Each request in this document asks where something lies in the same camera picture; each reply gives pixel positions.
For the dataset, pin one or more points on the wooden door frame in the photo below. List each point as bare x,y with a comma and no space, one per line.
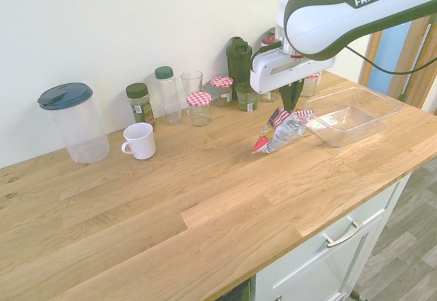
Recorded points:
418,41

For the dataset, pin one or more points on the red white chip bag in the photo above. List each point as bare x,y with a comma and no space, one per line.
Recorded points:
283,133

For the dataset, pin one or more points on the black shaker bottle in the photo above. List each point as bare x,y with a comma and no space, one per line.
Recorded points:
239,62

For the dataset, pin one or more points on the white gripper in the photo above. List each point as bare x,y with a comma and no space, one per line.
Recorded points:
273,72

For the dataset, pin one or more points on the clear pitcher with blue lid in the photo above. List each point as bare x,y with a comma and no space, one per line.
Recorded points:
78,123

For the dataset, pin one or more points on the white ceramic mug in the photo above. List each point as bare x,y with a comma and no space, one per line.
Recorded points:
141,142

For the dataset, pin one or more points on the clear bottle with green lid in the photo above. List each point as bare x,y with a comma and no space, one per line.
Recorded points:
168,93

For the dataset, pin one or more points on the green contents glass jar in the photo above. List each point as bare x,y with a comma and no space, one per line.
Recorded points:
246,99

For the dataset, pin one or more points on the spice jar with dark lid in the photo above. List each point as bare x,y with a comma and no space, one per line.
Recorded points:
140,106

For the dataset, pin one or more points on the clear rectangular plastic container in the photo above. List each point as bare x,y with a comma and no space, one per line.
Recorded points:
355,123

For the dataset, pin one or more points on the large jar red checkered lid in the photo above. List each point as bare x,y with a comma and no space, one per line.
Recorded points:
268,40

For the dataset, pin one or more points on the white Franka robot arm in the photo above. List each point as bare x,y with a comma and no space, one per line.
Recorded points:
317,24

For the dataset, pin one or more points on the tall clear drinking glass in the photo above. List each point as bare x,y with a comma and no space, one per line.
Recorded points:
191,82

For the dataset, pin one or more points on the white kitchen cabinet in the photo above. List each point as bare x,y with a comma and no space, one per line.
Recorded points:
307,270

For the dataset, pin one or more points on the faceted jar red checkered lid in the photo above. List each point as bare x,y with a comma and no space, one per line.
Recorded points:
310,86

